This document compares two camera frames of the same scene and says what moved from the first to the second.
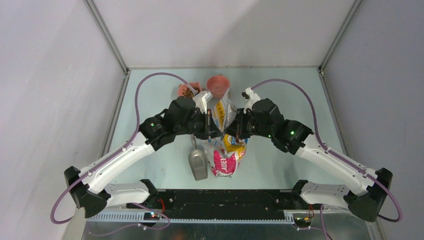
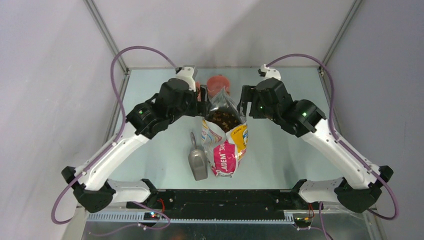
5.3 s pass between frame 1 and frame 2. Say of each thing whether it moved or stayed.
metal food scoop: stayed
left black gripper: moved
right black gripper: moved
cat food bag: stayed
